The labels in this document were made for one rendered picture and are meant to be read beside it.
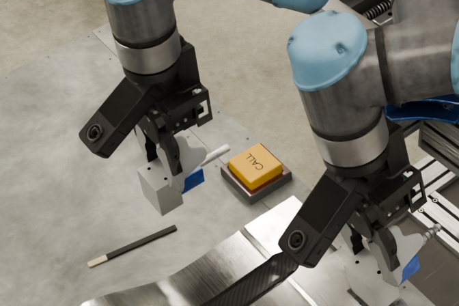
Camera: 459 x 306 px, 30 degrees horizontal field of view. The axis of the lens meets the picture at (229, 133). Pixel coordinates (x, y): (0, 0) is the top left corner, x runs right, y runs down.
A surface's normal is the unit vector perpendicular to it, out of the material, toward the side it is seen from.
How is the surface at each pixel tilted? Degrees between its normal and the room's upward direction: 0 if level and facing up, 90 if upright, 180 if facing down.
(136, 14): 90
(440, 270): 0
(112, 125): 32
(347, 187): 37
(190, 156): 80
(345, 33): 12
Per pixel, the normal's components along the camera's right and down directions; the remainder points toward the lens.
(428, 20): -0.35, -0.68
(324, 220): -0.61, -0.32
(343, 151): -0.18, 0.72
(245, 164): -0.10, -0.69
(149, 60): 0.12, 0.71
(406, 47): -0.29, -0.29
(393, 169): 0.54, 0.45
